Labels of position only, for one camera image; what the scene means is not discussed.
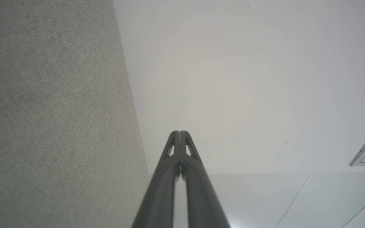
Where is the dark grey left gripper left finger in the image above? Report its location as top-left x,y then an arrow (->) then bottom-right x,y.
132,130 -> 181,228

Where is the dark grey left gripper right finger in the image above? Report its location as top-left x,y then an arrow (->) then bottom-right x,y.
180,130 -> 230,228

